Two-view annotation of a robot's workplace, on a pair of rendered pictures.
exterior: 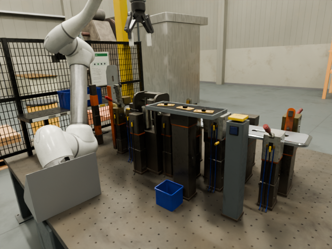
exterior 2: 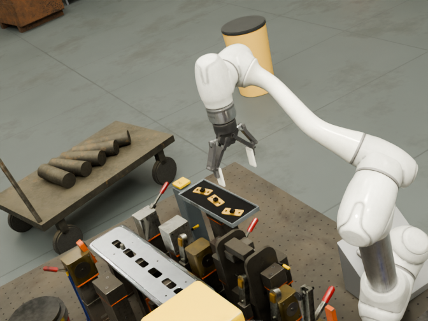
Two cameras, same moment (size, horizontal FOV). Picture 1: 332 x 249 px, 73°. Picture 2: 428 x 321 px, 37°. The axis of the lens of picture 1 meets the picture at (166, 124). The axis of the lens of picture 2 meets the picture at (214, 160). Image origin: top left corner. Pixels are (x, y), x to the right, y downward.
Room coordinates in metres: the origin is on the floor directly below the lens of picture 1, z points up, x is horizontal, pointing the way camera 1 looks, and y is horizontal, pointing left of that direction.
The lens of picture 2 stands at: (3.04, 0.70, 2.54)
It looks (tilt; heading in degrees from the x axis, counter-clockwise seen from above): 29 degrees down; 200
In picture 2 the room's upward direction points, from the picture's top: 16 degrees counter-clockwise
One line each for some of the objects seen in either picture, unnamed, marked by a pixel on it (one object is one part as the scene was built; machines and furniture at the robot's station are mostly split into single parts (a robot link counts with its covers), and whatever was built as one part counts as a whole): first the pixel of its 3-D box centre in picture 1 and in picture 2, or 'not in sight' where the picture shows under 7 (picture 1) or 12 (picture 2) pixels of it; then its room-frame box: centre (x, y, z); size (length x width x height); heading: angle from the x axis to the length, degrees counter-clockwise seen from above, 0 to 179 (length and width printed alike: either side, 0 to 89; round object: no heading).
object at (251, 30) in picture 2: not in sight; (250, 57); (-2.55, -0.74, 0.34); 0.42 x 0.42 x 0.67
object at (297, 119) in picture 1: (288, 145); (86, 289); (1.20, -0.70, 0.88); 0.14 x 0.09 x 0.36; 140
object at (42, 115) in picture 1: (82, 106); not in sight; (1.84, 0.70, 1.01); 0.90 x 0.22 x 0.03; 140
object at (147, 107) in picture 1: (184, 108); (217, 201); (1.02, -0.09, 1.16); 0.37 x 0.14 x 0.02; 50
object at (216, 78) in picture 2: not in sight; (214, 78); (1.29, 0.12, 1.80); 0.13 x 0.11 x 0.16; 170
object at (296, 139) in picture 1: (187, 118); (190, 302); (1.41, -0.14, 1.00); 1.38 x 0.22 x 0.02; 50
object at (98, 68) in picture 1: (100, 69); not in sight; (2.15, 0.60, 1.30); 0.23 x 0.02 x 0.31; 140
